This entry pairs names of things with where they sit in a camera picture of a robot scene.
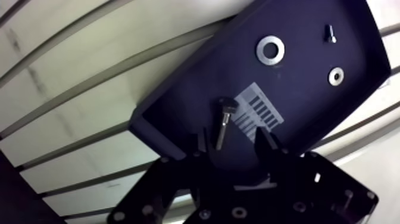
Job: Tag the dark blue-grey tray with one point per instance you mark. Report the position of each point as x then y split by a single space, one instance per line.
218 62

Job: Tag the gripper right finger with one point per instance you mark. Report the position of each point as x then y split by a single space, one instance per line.
325 190

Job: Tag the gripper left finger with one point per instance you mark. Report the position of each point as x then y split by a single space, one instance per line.
147 194

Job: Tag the steel screw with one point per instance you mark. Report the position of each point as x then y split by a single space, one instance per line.
329 33

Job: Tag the steel bolt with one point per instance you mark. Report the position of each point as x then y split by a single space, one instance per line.
225 116

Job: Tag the steel bearing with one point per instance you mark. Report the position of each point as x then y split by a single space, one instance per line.
262 50

